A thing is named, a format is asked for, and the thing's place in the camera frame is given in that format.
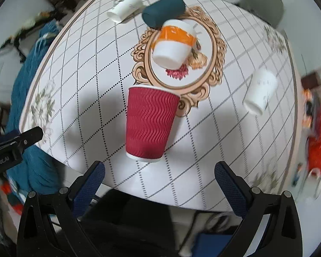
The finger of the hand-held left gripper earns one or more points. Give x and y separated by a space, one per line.
26 138

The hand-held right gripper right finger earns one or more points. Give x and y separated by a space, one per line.
230 186

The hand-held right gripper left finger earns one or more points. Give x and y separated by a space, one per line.
88 184

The red ripple paper cup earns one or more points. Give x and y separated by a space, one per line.
147 123

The white paper cup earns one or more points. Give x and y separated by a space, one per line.
260 91
124 6

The white and orange cup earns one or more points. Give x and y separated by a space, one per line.
174 45

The dark teal cup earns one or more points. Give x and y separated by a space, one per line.
163 10

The checked floral tablecloth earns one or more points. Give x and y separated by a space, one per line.
230 144

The teal blanket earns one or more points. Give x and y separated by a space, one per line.
34 85

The grey chair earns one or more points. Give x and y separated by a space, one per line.
262 4

